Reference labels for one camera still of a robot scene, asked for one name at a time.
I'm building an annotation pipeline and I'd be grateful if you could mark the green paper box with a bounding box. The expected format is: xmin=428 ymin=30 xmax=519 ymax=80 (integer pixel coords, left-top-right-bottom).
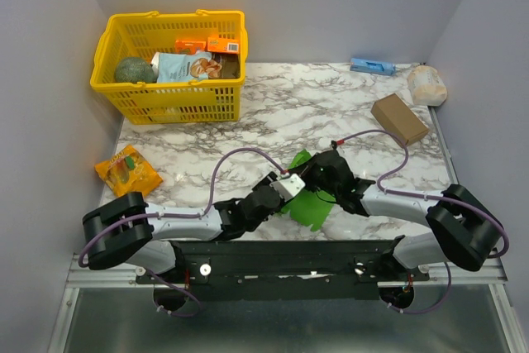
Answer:
xmin=278 ymin=150 xmax=336 ymax=231

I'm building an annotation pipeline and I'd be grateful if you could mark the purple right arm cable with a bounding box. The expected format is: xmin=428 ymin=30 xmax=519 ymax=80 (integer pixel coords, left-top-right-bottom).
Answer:
xmin=329 ymin=129 xmax=506 ymax=259

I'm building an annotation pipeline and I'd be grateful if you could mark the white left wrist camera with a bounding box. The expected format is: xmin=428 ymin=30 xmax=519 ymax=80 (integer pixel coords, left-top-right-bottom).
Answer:
xmin=270 ymin=174 xmax=305 ymax=202

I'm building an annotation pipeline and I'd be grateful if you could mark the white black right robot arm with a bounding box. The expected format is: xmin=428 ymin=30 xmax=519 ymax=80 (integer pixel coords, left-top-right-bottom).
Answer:
xmin=291 ymin=150 xmax=503 ymax=280

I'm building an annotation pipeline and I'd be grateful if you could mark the brown cardboard box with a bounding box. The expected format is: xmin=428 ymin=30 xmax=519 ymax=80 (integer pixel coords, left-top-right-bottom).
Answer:
xmin=371 ymin=93 xmax=429 ymax=147

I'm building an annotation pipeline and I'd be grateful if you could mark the green round melon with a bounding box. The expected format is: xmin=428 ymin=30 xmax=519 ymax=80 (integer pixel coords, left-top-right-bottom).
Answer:
xmin=114 ymin=57 xmax=157 ymax=83

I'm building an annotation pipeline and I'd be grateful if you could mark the orange candy bag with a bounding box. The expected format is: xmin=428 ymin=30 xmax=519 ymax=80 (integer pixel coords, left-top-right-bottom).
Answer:
xmin=94 ymin=145 xmax=163 ymax=198

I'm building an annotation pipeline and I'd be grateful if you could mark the yellow plastic shopping basket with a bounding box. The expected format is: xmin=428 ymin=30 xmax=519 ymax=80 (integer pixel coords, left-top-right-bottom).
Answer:
xmin=90 ymin=9 xmax=248 ymax=125

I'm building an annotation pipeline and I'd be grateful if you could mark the orange snack box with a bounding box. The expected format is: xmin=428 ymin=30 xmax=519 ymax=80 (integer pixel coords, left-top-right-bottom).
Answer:
xmin=174 ymin=40 xmax=207 ymax=55

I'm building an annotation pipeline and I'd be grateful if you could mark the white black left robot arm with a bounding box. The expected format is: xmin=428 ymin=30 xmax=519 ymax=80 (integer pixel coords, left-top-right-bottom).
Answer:
xmin=79 ymin=173 xmax=288 ymax=283

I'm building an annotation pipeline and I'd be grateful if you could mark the orange barcode box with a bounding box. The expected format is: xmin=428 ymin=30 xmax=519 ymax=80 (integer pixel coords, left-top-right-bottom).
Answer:
xmin=206 ymin=36 xmax=240 ymax=55

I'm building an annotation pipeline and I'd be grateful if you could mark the light blue snack pouch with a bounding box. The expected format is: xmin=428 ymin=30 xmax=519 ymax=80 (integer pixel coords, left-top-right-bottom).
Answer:
xmin=150 ymin=51 xmax=222 ymax=83

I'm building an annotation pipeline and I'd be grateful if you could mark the beige wrapped paper bag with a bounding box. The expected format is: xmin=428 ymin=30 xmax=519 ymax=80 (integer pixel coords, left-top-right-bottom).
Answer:
xmin=407 ymin=65 xmax=447 ymax=107

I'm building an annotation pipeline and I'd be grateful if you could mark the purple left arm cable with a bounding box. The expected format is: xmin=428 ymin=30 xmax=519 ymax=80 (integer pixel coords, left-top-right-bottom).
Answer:
xmin=77 ymin=146 xmax=288 ymax=270

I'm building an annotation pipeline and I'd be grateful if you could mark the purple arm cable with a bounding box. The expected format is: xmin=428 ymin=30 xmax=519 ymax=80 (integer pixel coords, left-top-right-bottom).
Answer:
xmin=329 ymin=129 xmax=506 ymax=259
xmin=77 ymin=146 xmax=288 ymax=270

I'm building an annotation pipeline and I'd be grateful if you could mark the light blue carton box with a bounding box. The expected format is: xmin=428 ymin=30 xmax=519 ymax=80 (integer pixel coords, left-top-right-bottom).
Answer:
xmin=350 ymin=57 xmax=396 ymax=76

